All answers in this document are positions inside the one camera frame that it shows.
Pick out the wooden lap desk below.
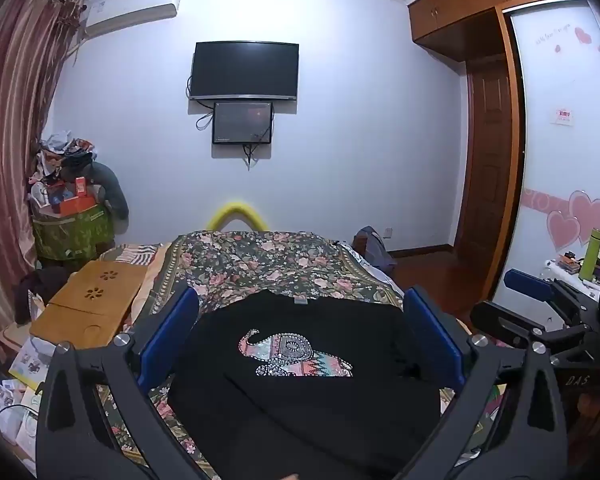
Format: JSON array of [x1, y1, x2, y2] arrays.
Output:
[[30, 259, 151, 352]]

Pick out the wooden overhead cabinets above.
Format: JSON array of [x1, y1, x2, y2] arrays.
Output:
[[407, 0, 587, 62]]

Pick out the peach fleece blanket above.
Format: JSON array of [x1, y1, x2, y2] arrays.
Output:
[[129, 242, 182, 332]]

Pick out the brown wooden door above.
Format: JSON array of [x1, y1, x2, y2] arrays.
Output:
[[461, 56, 515, 262]]

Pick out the black elephant print t-shirt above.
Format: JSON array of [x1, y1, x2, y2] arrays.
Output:
[[167, 290, 462, 480]]

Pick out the striped cloth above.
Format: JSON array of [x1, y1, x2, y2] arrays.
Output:
[[100, 242, 164, 267]]

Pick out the black wall television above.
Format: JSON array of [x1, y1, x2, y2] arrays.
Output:
[[188, 41, 300, 101]]

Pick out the floral blanket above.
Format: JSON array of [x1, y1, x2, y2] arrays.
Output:
[[95, 230, 501, 480]]

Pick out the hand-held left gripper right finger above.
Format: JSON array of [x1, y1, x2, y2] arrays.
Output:
[[402, 285, 568, 480]]

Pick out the white heart print wardrobe door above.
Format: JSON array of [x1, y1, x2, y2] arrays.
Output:
[[490, 0, 600, 311]]

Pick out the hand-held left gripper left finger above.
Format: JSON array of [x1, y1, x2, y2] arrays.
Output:
[[35, 285, 201, 480]]

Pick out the pink striped curtain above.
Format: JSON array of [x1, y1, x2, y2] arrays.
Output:
[[0, 0, 87, 351]]

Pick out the green patterned bag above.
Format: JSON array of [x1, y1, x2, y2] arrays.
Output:
[[32, 200, 116, 262]]

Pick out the pile of clutter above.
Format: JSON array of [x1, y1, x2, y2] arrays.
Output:
[[29, 130, 101, 211]]

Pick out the dark purple cloth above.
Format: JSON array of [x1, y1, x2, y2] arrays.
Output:
[[14, 266, 77, 325]]

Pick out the green bottle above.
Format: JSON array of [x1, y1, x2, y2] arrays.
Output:
[[578, 227, 600, 281]]

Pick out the small wall monitor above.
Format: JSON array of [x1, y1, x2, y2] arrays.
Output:
[[211, 101, 275, 145]]

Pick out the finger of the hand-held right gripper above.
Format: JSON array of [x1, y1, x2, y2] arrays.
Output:
[[470, 301, 600, 361], [504, 268, 600, 331]]

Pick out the white cardboard box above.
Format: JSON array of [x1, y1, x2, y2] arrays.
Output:
[[7, 335, 57, 392]]

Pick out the yellow foam tube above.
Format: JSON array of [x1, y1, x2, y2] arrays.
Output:
[[206, 201, 269, 234]]

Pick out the white air conditioner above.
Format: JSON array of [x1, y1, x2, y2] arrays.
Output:
[[79, 0, 184, 39]]

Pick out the orange box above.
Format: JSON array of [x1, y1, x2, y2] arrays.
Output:
[[54, 194, 97, 217]]

